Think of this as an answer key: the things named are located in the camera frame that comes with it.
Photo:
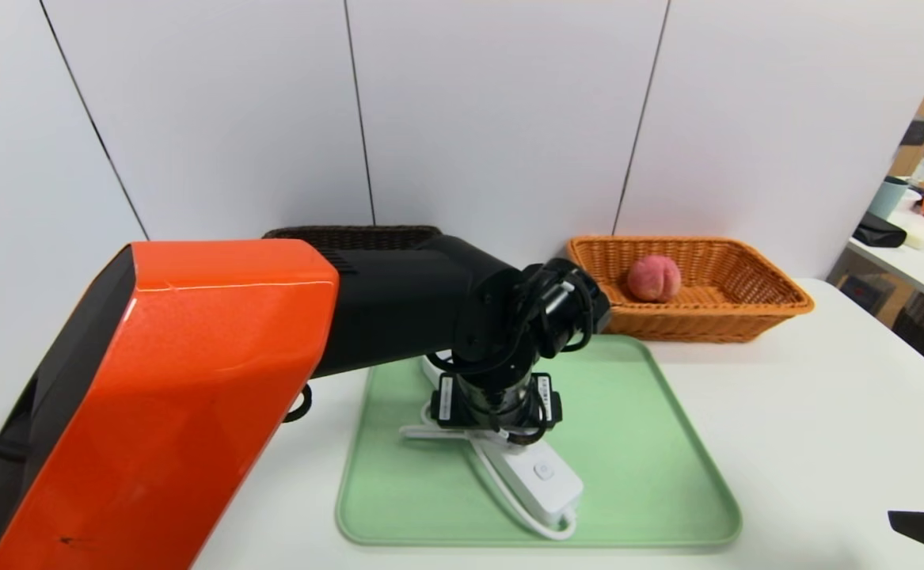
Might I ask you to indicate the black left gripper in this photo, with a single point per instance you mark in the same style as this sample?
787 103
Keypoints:
496 405

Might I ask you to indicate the red peach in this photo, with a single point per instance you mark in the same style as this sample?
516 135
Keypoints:
654 279

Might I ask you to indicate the orange and black left arm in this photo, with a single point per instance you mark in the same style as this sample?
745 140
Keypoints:
192 380

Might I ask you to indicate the dark brown wicker basket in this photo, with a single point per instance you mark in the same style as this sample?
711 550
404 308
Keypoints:
351 237

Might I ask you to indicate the orange wicker basket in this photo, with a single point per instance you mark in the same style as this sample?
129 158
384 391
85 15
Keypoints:
707 321

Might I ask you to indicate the light green plastic tray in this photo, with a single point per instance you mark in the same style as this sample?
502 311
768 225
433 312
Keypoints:
652 475

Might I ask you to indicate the black pouch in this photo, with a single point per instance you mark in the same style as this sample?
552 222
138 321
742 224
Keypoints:
880 231

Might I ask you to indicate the teal cup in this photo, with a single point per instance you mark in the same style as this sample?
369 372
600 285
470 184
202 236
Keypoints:
885 198

